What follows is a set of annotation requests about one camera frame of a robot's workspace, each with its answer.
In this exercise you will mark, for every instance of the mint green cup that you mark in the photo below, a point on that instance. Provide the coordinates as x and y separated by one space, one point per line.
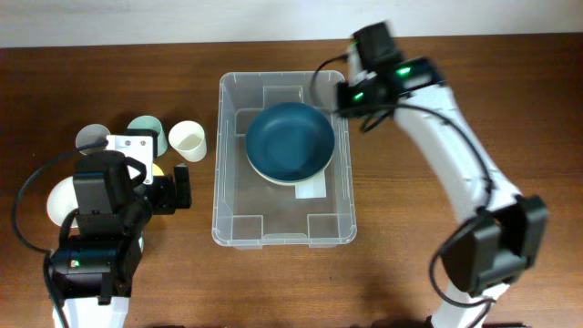
153 124

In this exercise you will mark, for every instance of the white label in bin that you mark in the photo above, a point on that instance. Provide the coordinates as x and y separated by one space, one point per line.
314 188

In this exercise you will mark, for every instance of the cream bowl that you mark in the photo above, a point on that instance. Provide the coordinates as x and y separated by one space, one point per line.
288 169

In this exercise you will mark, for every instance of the white small bowl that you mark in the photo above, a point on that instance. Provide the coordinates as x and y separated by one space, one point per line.
61 201

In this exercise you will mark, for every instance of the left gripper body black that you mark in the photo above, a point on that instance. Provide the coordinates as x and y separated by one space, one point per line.
161 195

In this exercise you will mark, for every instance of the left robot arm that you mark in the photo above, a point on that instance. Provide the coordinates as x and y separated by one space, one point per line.
89 275

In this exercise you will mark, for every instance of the cream cup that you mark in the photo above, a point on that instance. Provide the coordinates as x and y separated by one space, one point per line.
188 138

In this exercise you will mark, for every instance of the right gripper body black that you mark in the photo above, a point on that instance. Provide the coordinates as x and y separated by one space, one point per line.
354 100

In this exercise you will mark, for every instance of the dark blue bowl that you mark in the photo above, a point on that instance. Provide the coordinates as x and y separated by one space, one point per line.
290 127

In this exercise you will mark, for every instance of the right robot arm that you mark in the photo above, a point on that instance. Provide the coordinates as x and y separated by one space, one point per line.
500 231

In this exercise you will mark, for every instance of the grey cup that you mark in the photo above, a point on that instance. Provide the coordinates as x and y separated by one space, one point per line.
91 134

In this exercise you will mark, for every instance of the clear plastic storage bin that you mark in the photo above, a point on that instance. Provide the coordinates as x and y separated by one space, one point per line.
249 212

